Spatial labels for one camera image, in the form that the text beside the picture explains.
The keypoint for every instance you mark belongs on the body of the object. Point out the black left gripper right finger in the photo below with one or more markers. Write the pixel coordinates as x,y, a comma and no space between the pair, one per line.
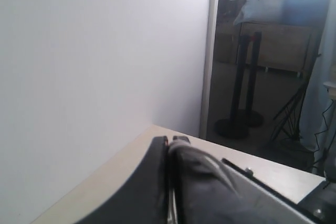
204,189

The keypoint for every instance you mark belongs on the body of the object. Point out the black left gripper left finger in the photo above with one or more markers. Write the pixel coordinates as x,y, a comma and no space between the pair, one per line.
144,197

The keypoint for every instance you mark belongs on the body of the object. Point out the black tripod stand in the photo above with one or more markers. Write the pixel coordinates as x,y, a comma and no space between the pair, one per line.
291,111

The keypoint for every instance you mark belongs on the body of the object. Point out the black stanchion post front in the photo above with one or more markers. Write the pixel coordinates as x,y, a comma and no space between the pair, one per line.
235,127

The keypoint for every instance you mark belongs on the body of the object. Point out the black stanchion post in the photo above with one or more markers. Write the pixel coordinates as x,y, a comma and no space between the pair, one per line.
235,127
253,118

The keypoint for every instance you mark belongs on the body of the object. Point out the black stanchion post rear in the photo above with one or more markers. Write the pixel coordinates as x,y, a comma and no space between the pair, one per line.
253,118

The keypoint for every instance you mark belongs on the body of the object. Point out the white partition frame post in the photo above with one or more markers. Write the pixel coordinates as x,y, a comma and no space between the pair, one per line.
208,66

